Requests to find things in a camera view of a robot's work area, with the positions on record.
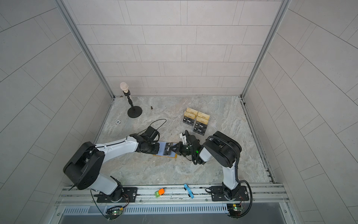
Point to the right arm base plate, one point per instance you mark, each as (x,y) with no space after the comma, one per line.
(223,193)

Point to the aluminium front rail frame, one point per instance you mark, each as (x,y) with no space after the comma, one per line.
(176,200)

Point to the black VIP card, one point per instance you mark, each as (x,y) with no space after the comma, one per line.
(189,121)
(167,150)
(199,130)
(199,125)

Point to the gold VIP card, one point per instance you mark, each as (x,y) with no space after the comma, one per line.
(189,115)
(192,111)
(202,120)
(203,116)

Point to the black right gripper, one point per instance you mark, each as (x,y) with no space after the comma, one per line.
(180,146)

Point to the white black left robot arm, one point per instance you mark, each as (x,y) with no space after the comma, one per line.
(84,167)

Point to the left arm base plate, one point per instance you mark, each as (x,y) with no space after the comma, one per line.
(122,195)

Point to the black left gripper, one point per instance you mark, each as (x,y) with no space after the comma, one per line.
(155,150)

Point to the black microphone stand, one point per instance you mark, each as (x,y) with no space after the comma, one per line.
(133,111)

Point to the clear acrylic card display stand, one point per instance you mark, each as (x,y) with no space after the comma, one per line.
(196,121)

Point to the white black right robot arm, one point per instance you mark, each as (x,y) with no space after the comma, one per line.
(222,148)

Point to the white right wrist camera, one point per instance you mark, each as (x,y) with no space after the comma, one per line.
(183,138)

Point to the green circuit board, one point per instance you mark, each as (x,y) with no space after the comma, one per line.
(114,212)
(234,210)

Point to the green orange connector block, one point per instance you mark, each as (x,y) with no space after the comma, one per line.
(160,192)

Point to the right green circuit board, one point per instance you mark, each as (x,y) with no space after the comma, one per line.
(234,210)

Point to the yellow leather card holder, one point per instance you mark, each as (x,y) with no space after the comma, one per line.
(161,150)

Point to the left green circuit board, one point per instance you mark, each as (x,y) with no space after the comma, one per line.
(114,212)

